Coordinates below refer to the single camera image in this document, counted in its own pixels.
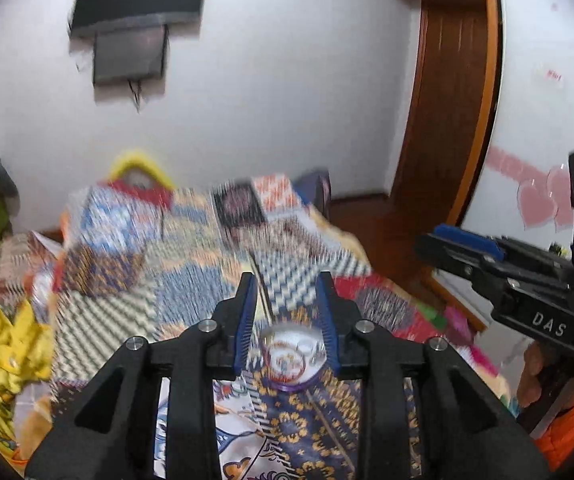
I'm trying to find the yellow cloth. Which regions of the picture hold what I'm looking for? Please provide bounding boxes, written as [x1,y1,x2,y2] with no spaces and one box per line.
[0,295,56,433]

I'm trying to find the pink band sticker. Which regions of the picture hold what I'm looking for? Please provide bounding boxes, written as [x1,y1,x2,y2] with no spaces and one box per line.
[489,146,544,182]

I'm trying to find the white sliding wardrobe door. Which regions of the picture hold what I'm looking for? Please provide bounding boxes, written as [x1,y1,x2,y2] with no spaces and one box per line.
[462,0,574,263]

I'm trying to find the patchwork patterned blanket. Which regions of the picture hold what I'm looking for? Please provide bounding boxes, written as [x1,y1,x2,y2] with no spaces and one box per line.
[17,175,450,480]

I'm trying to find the small black wall monitor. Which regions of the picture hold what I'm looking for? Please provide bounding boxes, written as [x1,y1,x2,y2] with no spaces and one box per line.
[92,25,168,86]

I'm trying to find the person's right hand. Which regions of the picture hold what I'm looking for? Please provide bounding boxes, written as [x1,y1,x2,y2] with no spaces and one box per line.
[517,344,574,413]

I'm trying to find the striped patterned quilt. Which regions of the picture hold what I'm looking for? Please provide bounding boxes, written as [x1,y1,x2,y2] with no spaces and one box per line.
[0,232,64,312]

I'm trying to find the pink double heart sticker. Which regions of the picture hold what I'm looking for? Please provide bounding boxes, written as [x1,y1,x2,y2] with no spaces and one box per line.
[517,165,574,233]

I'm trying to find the white label sticker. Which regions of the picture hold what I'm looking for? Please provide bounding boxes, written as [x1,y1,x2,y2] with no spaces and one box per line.
[534,62,566,91]

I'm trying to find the bright floral bedsheet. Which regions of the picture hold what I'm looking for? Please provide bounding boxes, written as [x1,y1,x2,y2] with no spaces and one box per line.
[417,300,524,418]

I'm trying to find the person's right forearm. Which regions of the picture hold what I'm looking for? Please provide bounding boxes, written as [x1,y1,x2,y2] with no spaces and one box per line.
[534,390,574,472]

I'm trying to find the red beaded bracelet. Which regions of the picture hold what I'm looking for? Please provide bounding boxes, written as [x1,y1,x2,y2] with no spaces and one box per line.
[267,341,308,383]

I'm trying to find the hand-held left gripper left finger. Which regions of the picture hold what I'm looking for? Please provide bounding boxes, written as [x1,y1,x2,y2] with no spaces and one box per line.
[24,272,258,480]

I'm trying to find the purple heart-shaped jewelry box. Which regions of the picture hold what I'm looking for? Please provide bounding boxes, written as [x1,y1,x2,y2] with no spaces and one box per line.
[259,324,328,392]

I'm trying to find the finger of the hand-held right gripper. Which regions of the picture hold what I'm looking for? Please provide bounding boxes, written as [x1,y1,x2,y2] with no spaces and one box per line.
[433,224,506,262]
[414,232,510,302]

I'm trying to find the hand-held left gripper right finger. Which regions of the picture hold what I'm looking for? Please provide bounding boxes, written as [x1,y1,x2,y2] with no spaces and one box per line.
[315,271,552,480]

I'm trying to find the orange wooden wardrobe frame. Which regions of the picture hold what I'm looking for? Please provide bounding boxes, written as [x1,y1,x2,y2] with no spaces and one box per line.
[459,0,504,231]

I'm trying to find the yellow pillow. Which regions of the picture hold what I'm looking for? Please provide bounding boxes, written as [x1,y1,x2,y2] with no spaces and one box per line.
[109,149,174,192]

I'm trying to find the dark wooden door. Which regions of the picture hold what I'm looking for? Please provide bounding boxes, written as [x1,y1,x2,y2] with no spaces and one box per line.
[392,0,490,241]

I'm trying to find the black monitor cable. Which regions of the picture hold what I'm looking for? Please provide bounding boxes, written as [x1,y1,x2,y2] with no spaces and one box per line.
[127,77,146,112]

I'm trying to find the blue bag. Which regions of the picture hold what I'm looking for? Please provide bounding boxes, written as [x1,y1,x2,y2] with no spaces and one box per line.
[294,170,332,212]

